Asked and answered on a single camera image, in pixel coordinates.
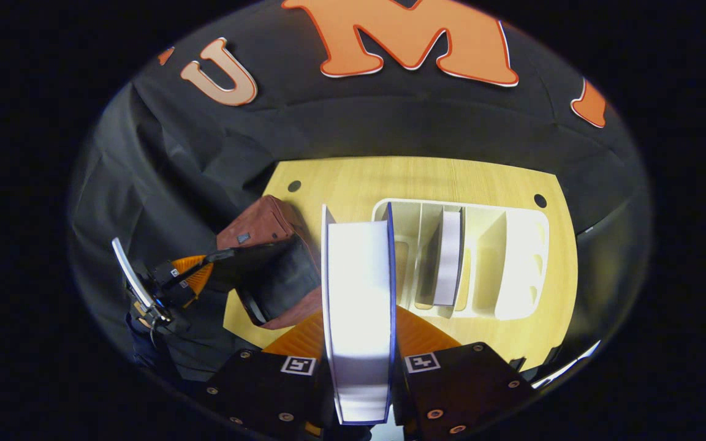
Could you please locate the blue cover book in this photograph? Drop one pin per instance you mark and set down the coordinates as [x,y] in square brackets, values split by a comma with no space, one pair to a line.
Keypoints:
[359,306]

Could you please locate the white bookshelf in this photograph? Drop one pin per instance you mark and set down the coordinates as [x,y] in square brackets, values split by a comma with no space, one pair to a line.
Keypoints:
[518,263]

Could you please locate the black backdrop cloth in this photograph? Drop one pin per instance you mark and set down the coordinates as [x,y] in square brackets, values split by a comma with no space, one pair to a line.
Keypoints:
[390,122]

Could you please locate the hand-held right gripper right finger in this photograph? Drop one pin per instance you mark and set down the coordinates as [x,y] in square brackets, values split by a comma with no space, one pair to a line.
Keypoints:
[451,386]

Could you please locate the dark cover book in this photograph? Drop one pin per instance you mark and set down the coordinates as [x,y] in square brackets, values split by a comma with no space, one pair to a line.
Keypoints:
[448,257]

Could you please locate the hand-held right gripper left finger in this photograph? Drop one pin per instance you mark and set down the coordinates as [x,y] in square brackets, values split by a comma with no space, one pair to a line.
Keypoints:
[267,392]

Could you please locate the brown schoolbag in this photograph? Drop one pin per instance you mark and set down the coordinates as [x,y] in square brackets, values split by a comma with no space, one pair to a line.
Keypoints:
[261,226]

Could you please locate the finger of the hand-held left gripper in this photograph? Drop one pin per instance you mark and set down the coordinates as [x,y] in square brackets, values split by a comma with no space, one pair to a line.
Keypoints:
[193,272]

